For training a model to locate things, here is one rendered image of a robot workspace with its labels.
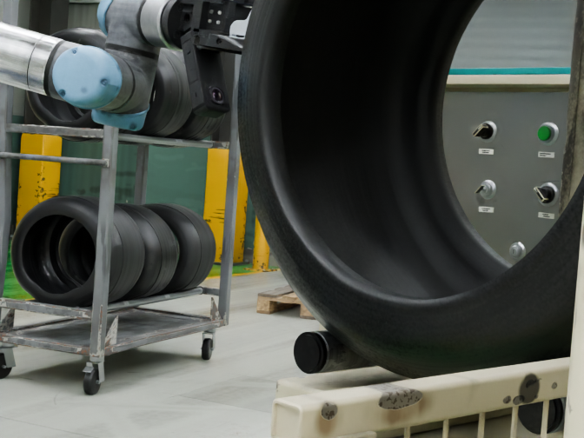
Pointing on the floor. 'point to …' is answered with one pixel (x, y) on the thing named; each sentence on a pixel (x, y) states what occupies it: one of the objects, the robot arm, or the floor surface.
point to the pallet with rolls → (266, 304)
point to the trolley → (113, 228)
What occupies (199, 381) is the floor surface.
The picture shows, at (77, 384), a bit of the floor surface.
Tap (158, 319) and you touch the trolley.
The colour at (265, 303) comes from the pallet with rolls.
